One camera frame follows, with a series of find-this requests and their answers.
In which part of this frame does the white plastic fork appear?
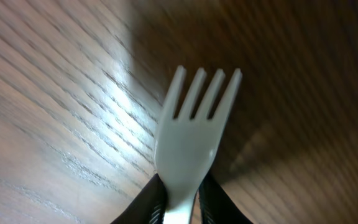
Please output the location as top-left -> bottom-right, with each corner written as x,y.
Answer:
154,66 -> 242,223

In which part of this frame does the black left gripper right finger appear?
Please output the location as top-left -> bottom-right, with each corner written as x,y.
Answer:
198,173 -> 252,224

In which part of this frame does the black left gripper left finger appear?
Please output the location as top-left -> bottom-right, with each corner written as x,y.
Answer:
111,174 -> 168,224

